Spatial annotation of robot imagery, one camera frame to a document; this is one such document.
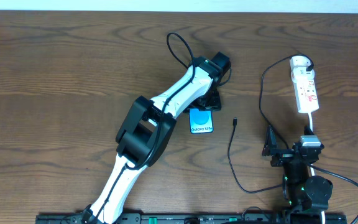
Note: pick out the white power strip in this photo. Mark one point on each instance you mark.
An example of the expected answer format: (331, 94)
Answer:
(305, 90)

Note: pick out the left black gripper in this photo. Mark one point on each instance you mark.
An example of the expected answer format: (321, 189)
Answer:
(208, 103)

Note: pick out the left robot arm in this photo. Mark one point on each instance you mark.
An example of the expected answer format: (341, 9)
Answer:
(148, 126)

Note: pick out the white USB charger plug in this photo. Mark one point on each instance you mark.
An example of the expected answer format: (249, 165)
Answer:
(301, 61)

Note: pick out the blue Galaxy smartphone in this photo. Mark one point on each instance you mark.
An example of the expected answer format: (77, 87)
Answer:
(200, 121)

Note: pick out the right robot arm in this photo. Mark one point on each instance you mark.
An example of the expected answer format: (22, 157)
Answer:
(308, 195)

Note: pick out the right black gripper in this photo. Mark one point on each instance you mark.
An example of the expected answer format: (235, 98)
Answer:
(283, 155)

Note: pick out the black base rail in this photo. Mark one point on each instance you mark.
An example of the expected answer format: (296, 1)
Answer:
(137, 218)

